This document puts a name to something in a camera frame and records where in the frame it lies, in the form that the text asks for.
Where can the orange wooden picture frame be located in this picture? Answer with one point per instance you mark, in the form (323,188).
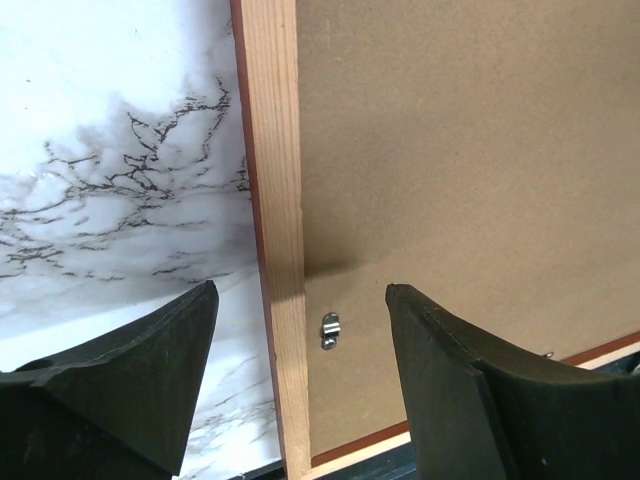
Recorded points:
(267,47)

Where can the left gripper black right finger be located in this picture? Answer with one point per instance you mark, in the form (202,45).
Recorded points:
(479,407)

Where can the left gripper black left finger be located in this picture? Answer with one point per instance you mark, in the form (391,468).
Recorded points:
(119,406)

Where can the brown cardboard backing board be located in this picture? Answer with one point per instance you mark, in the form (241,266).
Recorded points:
(485,152)

